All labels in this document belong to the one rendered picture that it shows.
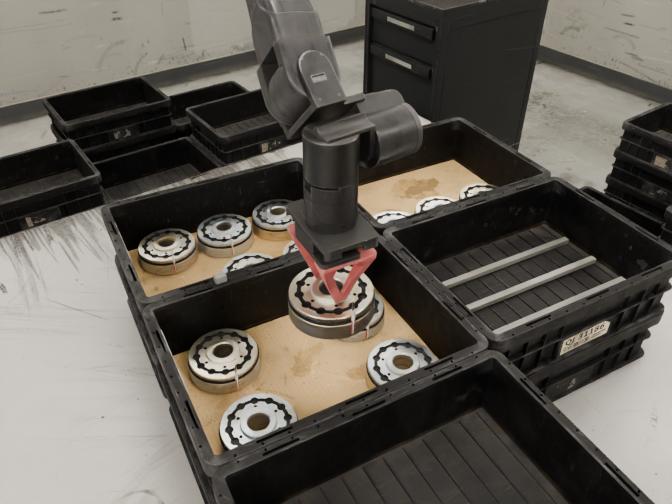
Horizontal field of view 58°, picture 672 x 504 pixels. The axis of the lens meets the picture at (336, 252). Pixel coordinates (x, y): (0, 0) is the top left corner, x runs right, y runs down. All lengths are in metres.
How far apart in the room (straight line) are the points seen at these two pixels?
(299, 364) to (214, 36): 3.51
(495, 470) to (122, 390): 0.63
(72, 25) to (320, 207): 3.41
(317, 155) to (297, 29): 0.12
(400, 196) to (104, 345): 0.66
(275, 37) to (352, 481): 0.53
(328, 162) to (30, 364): 0.79
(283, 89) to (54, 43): 3.38
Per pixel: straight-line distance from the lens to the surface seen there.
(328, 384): 0.90
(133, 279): 0.97
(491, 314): 1.04
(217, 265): 1.12
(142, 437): 1.05
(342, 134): 0.59
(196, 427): 0.77
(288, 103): 0.61
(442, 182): 1.37
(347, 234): 0.63
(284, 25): 0.62
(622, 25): 4.36
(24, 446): 1.11
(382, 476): 0.82
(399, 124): 0.63
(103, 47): 4.02
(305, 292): 0.72
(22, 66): 3.94
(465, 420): 0.88
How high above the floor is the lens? 1.52
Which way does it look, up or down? 37 degrees down
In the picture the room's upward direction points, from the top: straight up
